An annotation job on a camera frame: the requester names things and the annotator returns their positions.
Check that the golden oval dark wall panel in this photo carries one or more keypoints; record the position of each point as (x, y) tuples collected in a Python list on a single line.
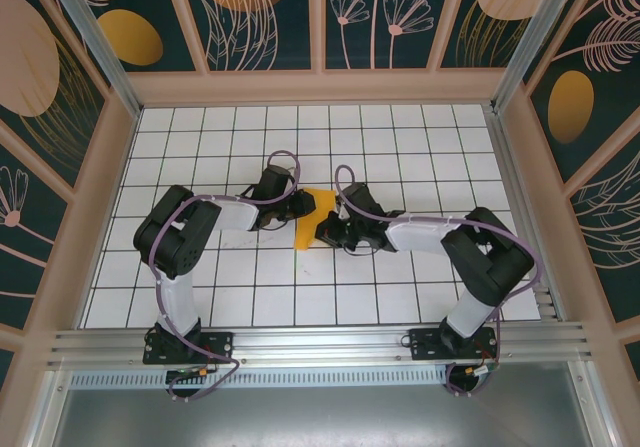
[(130, 37)]

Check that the pink disc golden stems panel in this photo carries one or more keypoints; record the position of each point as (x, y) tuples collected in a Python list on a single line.
[(30, 67)]

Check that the pink leaf outline wall panel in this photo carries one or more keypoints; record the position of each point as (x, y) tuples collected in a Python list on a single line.
[(610, 227)]

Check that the feather leaves dark wall panel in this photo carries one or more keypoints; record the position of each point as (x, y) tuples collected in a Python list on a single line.
[(240, 17)]

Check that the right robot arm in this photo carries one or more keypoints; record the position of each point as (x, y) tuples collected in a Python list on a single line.
[(470, 312)]

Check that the single flower dark wall panel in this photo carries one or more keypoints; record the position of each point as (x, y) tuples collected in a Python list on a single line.
[(25, 217)]

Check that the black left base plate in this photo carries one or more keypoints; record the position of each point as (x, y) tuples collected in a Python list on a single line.
[(220, 347)]

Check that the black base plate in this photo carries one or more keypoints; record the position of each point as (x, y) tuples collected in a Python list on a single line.
[(220, 347), (425, 347)]

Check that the yellow cloth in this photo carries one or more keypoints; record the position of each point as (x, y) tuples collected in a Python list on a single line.
[(307, 232)]

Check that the small circuit board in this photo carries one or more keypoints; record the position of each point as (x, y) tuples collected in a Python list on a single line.
[(482, 371), (190, 373)]

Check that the aluminium corner post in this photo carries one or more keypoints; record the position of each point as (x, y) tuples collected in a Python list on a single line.
[(95, 37), (530, 32)]

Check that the pink flowers dark wall panel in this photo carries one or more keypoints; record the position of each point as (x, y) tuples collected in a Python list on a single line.
[(390, 17)]

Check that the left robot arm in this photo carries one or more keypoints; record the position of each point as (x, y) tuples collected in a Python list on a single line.
[(180, 302)]

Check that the aluminium front rail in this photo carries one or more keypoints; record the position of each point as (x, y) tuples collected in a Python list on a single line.
[(320, 342)]

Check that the grey metal sheet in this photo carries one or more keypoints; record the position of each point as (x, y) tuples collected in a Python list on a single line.
[(320, 417)]

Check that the golden oval fern wall panel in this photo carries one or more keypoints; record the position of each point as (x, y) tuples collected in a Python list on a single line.
[(570, 107)]

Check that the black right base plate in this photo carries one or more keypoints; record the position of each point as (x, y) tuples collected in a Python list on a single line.
[(425, 347)]

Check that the aluminium side rail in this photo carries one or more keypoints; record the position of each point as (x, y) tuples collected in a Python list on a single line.
[(515, 192)]

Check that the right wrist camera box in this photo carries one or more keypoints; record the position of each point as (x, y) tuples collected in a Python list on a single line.
[(343, 211)]

